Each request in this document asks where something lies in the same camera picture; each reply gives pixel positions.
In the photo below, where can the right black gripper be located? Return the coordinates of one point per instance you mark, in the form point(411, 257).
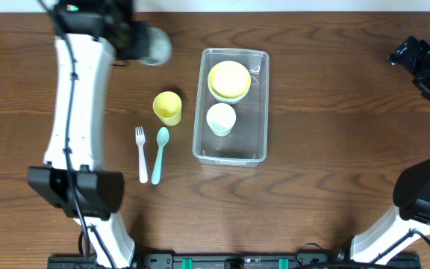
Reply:
point(407, 54)

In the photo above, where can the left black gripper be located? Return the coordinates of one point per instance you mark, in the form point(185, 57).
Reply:
point(122, 28)

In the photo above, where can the grey plastic cup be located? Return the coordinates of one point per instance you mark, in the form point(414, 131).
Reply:
point(160, 48)

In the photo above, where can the yellow plastic bowl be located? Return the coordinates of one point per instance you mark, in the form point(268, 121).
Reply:
point(229, 80)

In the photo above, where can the cream plastic cup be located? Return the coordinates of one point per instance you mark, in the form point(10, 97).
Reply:
point(221, 119)

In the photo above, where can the white plastic bowl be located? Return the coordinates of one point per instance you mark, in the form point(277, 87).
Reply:
point(229, 101)

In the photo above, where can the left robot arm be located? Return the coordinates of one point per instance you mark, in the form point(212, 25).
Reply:
point(91, 37)

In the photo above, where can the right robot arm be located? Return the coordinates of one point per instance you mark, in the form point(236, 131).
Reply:
point(408, 219)

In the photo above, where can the clear plastic container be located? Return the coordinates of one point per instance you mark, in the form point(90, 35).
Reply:
point(246, 144)

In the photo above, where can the yellow plastic cup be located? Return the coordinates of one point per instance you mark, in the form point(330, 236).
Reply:
point(167, 106)

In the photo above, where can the pink plastic fork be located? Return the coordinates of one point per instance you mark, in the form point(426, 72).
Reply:
point(140, 142)

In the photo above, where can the teal plastic spoon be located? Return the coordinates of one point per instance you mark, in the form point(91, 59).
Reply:
point(162, 139)

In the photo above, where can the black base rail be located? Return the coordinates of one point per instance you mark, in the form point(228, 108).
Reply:
point(304, 258)

